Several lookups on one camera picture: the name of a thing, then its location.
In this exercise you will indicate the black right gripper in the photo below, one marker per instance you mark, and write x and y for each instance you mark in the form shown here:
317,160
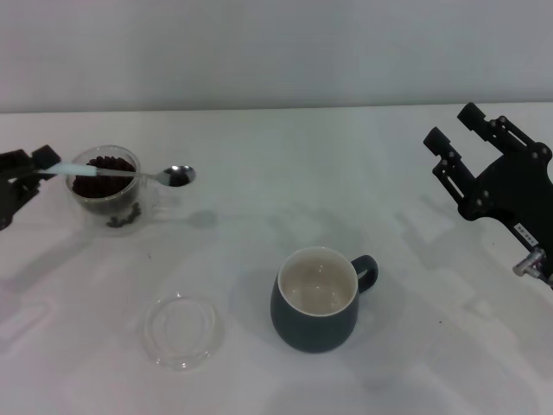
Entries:
514,190

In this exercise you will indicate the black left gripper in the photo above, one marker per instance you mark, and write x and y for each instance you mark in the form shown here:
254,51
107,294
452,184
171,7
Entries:
10,201

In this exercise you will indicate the clear round glass saucer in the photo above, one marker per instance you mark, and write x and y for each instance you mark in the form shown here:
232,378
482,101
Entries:
183,341

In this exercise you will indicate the dark teal ceramic mug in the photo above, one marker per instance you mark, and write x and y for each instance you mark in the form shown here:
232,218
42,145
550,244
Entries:
311,328

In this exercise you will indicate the dark coffee beans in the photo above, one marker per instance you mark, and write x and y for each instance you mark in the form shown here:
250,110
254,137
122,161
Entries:
99,190

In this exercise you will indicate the clear double-wall glass cup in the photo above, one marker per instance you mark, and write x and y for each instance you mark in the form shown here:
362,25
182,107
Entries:
97,219

